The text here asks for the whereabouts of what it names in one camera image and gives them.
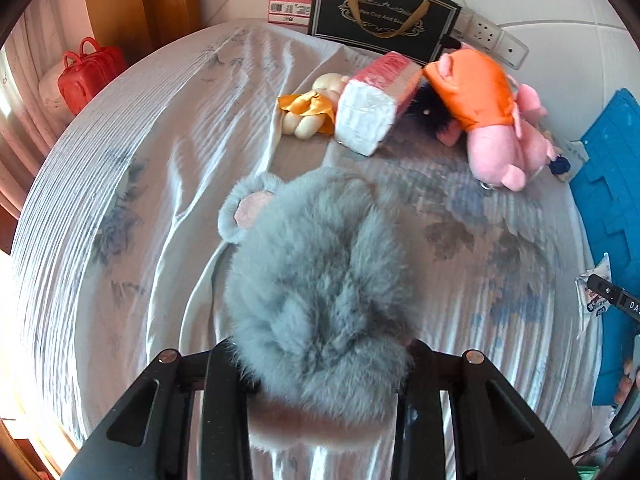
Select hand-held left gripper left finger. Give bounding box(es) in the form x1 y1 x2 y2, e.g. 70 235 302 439
60 340 258 480

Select small cream bear blue bow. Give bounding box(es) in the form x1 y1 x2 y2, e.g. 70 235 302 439
542 127 576 181

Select grey furry plush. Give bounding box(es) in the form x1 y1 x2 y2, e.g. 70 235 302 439
217 167 423 453

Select pink pig plush orange dress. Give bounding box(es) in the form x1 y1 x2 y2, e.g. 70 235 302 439
422 42 556 192

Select sheer white curtain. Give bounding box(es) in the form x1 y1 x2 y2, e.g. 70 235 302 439
0 0 96 221

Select white power socket panel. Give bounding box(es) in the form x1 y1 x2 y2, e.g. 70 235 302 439
457 9 502 46

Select black cable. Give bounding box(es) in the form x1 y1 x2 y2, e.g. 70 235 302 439
570 422 640 461

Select brown wooden frame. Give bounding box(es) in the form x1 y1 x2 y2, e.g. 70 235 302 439
80 0 203 61

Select blue plastic crate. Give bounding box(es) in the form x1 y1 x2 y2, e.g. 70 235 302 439
567 87 640 408

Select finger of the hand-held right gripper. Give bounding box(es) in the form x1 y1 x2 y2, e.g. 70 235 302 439
586 274 640 315

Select black gift bag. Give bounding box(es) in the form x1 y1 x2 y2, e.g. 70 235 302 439
306 0 463 66

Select cream doll yellow skirt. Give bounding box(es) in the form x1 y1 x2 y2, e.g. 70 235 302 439
277 72 351 140

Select small red white box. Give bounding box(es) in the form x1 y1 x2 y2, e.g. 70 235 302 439
268 0 313 27

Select pink white tissue pack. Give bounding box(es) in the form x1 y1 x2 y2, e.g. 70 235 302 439
334 52 425 157

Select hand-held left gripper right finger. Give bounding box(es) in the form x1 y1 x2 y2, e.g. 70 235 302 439
395 340 583 480

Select red handbag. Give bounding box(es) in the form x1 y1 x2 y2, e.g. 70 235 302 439
56 36 128 116

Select dark fuzzy plush ball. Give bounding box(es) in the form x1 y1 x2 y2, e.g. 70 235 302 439
402 85 457 137

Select white printed pouch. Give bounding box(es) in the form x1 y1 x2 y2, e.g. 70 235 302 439
575 254 613 338

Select person's right hand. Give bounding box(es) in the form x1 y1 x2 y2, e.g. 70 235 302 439
617 357 640 406

